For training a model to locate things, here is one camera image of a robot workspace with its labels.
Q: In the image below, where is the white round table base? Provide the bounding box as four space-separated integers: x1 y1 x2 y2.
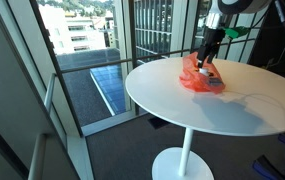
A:
151 147 215 180

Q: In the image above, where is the blue container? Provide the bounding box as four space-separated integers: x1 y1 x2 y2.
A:
208 76 224 88

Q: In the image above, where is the grey metal handrail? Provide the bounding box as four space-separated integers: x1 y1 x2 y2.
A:
27 72 57 180

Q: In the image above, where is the orange plastic bag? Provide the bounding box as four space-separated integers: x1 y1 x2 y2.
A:
178 51 226 95

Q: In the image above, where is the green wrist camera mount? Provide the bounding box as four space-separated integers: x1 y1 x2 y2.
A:
224 26 251 41

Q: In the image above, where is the blue and black floor item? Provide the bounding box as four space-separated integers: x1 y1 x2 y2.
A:
252 154 285 180

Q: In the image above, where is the dark window railing bar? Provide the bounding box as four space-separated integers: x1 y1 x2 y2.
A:
59 38 257 74

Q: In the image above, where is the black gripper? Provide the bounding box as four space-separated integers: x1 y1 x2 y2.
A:
196 26 229 70

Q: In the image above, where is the white table pedestal leg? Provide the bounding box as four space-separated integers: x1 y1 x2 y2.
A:
177 127 195 178

